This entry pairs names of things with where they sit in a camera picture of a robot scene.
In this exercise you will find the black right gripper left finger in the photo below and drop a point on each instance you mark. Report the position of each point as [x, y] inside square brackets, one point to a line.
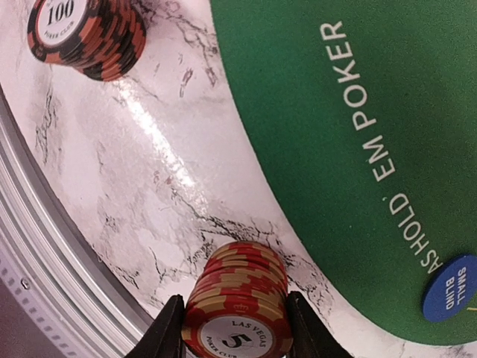
[163, 338]

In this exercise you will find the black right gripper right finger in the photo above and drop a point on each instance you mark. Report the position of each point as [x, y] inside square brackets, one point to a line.
[311, 337]

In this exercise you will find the red beige 5 chip stack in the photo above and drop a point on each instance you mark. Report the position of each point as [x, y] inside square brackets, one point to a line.
[237, 307]

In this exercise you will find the round green poker mat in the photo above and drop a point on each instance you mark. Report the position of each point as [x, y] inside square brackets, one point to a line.
[363, 117]

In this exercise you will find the blue small blind button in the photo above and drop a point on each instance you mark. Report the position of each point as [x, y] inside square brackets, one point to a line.
[451, 290]

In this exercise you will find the black orange 100 chip stack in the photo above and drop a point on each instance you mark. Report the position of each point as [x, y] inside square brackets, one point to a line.
[102, 40]

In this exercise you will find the front aluminium rail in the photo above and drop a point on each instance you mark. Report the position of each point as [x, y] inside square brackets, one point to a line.
[68, 293]

